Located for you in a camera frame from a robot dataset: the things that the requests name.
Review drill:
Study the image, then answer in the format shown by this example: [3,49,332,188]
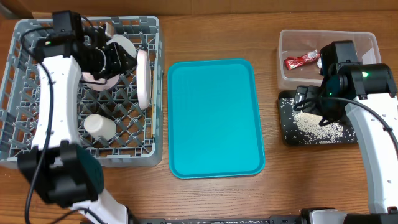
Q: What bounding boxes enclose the grey bowl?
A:
[106,34,137,58]

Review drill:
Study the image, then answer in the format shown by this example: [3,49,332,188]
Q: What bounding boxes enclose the white round plate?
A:
[136,50,152,110]

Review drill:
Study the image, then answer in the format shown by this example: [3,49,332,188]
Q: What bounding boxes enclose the white rice grains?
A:
[279,98,357,144]

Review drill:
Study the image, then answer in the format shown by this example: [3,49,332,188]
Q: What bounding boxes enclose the pink shallow bowl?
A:
[82,72,120,91]

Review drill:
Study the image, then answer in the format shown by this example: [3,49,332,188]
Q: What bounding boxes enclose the red snack wrapper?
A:
[284,50,320,70]

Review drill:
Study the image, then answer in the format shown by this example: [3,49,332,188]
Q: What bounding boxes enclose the white paper cup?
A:
[83,114,116,141]

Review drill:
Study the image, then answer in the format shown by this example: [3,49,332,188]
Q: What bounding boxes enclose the white tissue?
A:
[317,58,322,68]

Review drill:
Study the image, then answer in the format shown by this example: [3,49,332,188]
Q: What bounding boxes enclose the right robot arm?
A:
[292,40,397,223]

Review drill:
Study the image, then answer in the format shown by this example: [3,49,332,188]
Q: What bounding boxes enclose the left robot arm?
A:
[17,11,137,223]

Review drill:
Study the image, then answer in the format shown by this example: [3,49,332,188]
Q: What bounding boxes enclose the black food waste tray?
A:
[277,90,358,147]

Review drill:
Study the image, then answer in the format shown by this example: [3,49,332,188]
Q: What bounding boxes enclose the grey dishwasher rack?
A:
[1,16,164,169]

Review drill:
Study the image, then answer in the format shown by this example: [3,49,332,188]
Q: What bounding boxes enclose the clear plastic bin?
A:
[276,30,382,90]

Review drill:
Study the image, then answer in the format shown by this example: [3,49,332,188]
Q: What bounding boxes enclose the teal plastic tray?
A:
[167,58,266,179]

